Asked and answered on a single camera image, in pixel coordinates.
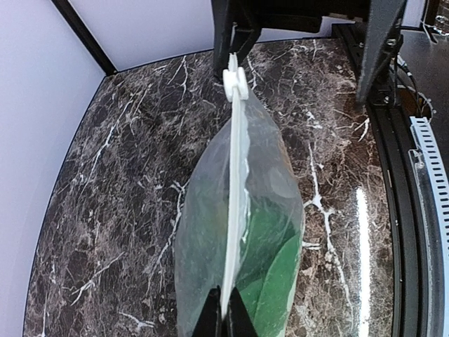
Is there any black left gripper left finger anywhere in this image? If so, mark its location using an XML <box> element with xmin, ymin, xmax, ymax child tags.
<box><xmin>192</xmin><ymin>286</ymin><xmax>222</xmax><ymax>337</ymax></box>

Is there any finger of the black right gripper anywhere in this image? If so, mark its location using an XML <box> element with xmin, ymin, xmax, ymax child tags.
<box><xmin>356</xmin><ymin>0</ymin><xmax>406</xmax><ymax>107</ymax></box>
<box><xmin>211</xmin><ymin>0</ymin><xmax>262</xmax><ymax>83</ymax></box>

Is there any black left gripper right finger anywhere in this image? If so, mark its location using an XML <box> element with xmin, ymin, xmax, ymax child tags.
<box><xmin>226</xmin><ymin>288</ymin><xmax>257</xmax><ymax>337</ymax></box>

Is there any clear zip top bag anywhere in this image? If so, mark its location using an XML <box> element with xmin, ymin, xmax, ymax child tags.
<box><xmin>174</xmin><ymin>52</ymin><xmax>305</xmax><ymax>337</ymax></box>

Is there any green fake vegetable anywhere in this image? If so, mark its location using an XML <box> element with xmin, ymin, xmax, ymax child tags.
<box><xmin>196</xmin><ymin>115</ymin><xmax>302</xmax><ymax>337</ymax></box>

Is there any black left frame post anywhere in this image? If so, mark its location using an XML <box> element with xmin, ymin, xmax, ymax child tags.
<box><xmin>51</xmin><ymin>0</ymin><xmax>117</xmax><ymax>76</ymax></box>

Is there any grey slotted cable duct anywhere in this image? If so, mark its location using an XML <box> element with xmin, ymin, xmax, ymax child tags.
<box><xmin>409</xmin><ymin>117</ymin><xmax>448</xmax><ymax>336</ymax></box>

